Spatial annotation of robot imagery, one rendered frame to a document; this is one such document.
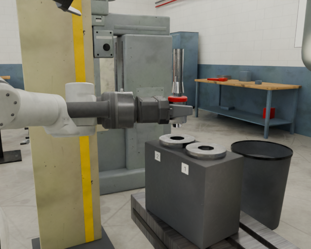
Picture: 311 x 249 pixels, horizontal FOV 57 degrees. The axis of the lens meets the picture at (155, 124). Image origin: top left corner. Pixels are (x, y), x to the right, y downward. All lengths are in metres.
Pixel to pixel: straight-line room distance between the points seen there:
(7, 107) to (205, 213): 0.41
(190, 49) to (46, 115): 7.23
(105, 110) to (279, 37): 5.61
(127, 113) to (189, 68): 7.10
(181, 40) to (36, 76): 5.99
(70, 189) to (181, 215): 1.47
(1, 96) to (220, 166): 0.42
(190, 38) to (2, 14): 5.07
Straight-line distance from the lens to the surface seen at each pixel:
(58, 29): 1.90
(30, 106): 0.54
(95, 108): 0.62
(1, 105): 0.46
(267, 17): 6.35
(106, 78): 8.68
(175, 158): 0.64
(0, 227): 0.65
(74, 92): 0.66
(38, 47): 1.88
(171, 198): 0.69
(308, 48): 0.39
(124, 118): 0.65
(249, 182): 2.35
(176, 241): 0.69
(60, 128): 0.61
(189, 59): 7.71
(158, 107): 0.65
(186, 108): 0.68
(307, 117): 5.70
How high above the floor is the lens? 1.33
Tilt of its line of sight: 13 degrees down
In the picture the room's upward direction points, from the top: straight up
